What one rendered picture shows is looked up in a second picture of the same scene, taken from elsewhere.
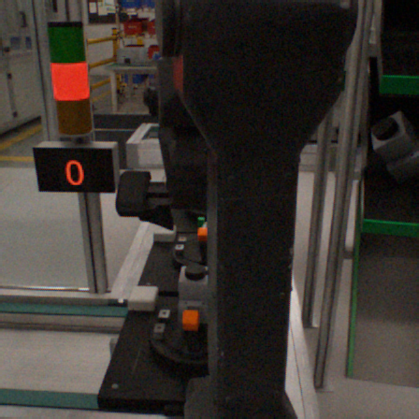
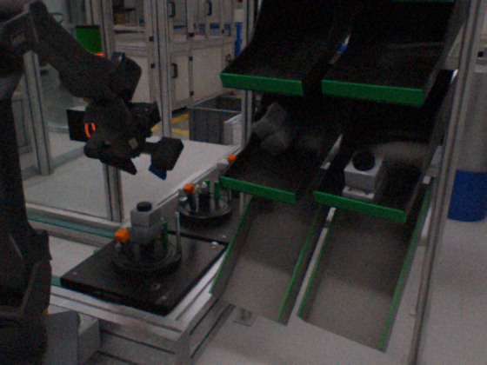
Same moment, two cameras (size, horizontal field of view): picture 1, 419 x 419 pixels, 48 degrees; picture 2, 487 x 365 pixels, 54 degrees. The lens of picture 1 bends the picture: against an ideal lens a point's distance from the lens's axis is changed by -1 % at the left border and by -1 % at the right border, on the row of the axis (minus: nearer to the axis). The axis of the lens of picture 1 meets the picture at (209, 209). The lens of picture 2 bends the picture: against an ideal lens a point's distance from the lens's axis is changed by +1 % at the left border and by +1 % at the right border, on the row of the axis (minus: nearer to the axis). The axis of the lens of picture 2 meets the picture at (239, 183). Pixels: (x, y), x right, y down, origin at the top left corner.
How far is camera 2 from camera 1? 0.47 m
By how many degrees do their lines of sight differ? 18
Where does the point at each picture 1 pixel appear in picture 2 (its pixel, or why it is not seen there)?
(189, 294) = (136, 221)
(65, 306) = (89, 227)
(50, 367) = (58, 262)
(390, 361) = (252, 293)
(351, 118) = (247, 104)
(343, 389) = (260, 326)
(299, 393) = (192, 306)
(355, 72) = not seen: hidden behind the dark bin
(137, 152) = (233, 131)
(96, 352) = not seen: hidden behind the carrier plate
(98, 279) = (113, 210)
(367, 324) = (246, 263)
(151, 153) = not seen: hidden behind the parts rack
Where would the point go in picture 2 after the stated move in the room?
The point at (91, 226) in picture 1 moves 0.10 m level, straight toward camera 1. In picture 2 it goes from (108, 170) to (92, 186)
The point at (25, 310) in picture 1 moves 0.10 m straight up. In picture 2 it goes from (63, 225) to (57, 187)
